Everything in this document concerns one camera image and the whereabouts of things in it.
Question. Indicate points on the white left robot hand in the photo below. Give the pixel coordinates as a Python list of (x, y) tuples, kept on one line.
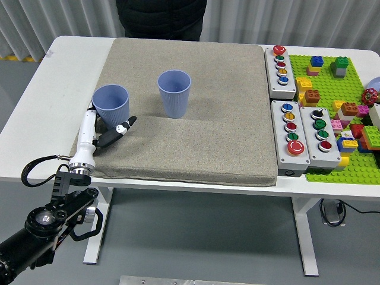
[(86, 139)]

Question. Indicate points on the blue ribbed cup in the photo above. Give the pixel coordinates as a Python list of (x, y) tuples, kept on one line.
[(110, 98), (175, 101)]

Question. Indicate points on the white table leg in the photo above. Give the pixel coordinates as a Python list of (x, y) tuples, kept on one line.
[(305, 237), (94, 252)]

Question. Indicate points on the grey-brown fabric mat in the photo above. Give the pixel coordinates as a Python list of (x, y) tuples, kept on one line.
[(207, 133)]

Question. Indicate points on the person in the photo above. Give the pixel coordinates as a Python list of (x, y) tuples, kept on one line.
[(160, 17)]

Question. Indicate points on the grey five-button control box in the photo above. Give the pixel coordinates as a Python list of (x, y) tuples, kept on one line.
[(279, 133), (271, 71)]

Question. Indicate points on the white curtain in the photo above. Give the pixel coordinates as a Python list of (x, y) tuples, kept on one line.
[(267, 17)]

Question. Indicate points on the grey four-button control box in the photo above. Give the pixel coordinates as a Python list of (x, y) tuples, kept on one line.
[(308, 136)]

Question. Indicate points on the yellow toy brick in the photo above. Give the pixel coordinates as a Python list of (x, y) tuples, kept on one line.
[(343, 162), (350, 143), (338, 105), (303, 83)]

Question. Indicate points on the brown toy brick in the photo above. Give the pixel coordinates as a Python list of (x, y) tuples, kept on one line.
[(349, 108), (312, 95)]

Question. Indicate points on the pink toy brick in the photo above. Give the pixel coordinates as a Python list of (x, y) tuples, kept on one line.
[(336, 125), (311, 70)]

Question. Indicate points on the blue toy brick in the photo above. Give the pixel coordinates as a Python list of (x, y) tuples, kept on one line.
[(341, 148), (316, 61)]

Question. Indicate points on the green toy brick baseplate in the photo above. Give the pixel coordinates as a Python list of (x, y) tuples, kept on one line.
[(326, 86)]

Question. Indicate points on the grey power adapter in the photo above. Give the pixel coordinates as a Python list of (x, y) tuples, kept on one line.
[(330, 212)]

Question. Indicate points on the small white printed brick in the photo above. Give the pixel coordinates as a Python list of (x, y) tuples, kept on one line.
[(346, 136)]

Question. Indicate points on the white toy brick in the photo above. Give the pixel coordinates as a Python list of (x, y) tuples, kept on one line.
[(345, 116)]

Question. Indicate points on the grey toy brick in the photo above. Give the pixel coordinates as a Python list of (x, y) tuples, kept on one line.
[(339, 73)]

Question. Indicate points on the red toy brick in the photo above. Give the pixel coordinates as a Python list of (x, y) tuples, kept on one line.
[(356, 131)]

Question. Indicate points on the magenta toy brick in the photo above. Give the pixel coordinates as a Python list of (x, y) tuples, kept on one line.
[(362, 110)]

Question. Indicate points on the large green toy brick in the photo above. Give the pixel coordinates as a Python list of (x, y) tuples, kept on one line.
[(371, 132)]

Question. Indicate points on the red valve wheel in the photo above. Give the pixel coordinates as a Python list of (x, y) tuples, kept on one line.
[(369, 96)]

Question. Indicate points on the white box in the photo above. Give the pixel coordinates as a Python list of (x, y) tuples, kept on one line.
[(375, 114)]

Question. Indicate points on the pale lavender bowl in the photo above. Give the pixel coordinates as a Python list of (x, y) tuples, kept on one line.
[(375, 83)]

